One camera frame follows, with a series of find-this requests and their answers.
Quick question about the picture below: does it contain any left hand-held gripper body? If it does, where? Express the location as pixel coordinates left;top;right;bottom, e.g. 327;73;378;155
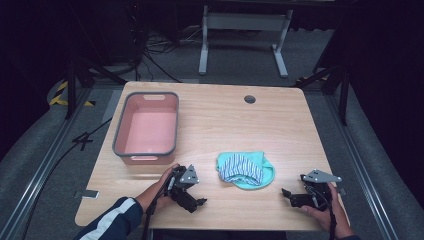
167;163;201;214

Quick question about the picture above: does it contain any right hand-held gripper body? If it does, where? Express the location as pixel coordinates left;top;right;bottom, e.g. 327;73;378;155
290;168;343;212

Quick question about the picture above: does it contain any teal cloth with striped part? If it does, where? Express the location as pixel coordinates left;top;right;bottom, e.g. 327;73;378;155
215;151;276;191

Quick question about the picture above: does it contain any pink basket with grey rim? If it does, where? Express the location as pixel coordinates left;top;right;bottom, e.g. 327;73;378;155
112;91;180;166

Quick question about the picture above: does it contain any person's right hand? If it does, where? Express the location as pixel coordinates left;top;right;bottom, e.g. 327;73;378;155
298;182;355;240

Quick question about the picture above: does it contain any person's left hand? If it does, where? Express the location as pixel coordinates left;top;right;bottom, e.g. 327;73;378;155
135;162;181;215

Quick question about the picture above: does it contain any grey tape piece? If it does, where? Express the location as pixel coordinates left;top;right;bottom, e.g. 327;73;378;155
73;188;100;200

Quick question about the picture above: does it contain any black metal stand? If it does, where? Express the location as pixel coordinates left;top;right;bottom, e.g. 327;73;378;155
292;61;352;127
63;54;128;121

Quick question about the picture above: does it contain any black tape cross mark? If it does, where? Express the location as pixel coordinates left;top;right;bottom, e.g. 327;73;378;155
71;131;95;152

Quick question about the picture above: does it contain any yellow black hazard tape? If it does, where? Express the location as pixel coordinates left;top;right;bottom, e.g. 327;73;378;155
48;80;97;108

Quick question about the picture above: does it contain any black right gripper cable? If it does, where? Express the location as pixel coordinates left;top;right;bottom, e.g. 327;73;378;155
306;185;338;240

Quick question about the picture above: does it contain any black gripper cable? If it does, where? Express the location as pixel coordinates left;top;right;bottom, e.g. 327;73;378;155
306;185;338;240
140;168;178;240

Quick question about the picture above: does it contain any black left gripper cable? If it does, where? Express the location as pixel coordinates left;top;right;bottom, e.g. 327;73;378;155
140;168;178;240

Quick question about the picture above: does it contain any aluminium floor rail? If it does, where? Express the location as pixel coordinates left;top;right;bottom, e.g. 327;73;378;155
0;87;93;240
323;93;401;240

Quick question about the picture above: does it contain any black floor cable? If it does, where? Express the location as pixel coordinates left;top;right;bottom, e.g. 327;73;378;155
19;117;113;240

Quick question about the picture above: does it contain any bundle of black floor cables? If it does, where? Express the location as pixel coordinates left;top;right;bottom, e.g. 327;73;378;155
131;3;203;84

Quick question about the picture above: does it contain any grey metal desk frame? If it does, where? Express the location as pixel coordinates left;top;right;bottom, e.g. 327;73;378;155
198;4;295;79

